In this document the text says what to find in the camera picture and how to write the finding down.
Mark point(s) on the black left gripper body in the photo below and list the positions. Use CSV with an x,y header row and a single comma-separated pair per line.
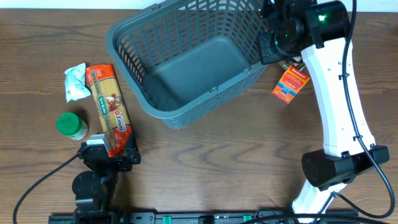
x,y
119,164

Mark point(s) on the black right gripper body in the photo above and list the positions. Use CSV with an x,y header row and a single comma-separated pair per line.
x,y
267,50

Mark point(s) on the orange medicine box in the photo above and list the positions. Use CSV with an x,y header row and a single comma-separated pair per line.
x,y
289,85

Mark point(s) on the orange spaghetti packet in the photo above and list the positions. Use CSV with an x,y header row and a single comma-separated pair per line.
x,y
110,105

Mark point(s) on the grey plastic basket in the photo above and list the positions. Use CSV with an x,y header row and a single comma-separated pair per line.
x,y
184,58

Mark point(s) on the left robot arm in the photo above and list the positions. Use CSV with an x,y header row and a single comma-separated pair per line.
x,y
95,188

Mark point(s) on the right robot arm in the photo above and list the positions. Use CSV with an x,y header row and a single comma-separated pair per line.
x,y
321,33

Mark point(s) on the green lid spice jar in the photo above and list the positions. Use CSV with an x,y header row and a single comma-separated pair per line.
x,y
71,126

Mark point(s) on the white green sachet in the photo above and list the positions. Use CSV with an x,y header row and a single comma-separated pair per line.
x,y
75,88

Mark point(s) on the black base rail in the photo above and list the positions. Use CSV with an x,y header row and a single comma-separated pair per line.
x,y
164,218

